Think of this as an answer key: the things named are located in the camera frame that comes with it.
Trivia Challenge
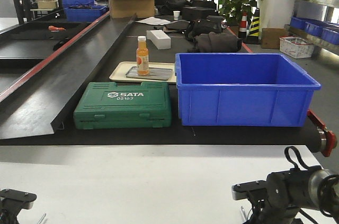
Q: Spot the yellow black traffic cone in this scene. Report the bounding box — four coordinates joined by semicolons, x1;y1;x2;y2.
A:
246;8;260;44

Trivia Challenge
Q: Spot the white foam block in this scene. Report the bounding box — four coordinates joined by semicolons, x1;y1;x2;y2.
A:
146;30;171;50

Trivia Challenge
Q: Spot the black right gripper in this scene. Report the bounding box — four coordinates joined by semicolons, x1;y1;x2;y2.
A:
231;169;320;223

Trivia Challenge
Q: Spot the red white traffic cone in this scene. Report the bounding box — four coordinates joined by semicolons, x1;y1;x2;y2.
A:
238;11;247;40

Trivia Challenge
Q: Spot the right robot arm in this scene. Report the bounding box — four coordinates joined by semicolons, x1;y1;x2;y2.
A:
231;166;338;223

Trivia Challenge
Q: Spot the large cardboard box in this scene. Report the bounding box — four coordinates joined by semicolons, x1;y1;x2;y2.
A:
109;0;155;19

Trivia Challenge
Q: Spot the beige plastic tray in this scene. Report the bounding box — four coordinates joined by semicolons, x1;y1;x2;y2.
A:
109;61;176;84

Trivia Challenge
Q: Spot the cross green screwdriver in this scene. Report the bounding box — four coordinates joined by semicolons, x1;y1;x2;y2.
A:
37;213;47;224

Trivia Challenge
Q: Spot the orange juice bottle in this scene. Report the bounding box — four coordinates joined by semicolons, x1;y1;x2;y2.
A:
136;36;149;75

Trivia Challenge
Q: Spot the red conveyor end bracket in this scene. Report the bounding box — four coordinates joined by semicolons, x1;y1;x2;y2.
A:
307;109;338;157

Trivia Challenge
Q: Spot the white plastic basket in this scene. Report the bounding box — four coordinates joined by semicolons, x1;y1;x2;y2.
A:
280;37;314;59

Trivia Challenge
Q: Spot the orange handled tool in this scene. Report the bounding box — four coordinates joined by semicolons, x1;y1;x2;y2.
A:
48;25;66;32

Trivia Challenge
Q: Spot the black metal chute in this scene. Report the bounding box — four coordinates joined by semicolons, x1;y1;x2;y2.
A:
1;13;136;140

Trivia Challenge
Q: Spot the white paper cup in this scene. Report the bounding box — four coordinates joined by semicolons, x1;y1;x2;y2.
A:
173;11;180;21

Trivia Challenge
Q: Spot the metal storage shelf rack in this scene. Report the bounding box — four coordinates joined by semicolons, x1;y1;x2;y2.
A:
285;0;338;55

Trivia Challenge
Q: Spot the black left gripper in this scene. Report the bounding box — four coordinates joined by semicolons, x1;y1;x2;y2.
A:
1;189;37;223

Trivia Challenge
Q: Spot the blue bin far left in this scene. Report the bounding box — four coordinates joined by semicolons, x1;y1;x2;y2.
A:
64;6;108;22

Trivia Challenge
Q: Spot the flat cardboard box floor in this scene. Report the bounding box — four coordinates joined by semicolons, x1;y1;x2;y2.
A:
261;28;289;49

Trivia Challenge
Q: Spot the black tray conveyor left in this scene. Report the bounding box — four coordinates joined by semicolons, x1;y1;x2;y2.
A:
1;21;89;59

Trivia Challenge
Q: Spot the green SATA tool case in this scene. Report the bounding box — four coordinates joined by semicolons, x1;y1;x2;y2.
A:
73;82;172;130

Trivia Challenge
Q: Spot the black bags pile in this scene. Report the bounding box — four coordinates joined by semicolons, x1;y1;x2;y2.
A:
184;20;242;53

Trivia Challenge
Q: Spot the large blue plastic bin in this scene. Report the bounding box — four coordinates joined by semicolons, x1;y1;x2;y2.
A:
175;53;321;127

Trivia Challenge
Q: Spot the black case on table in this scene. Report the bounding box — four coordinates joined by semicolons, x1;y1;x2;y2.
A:
182;6;218;21

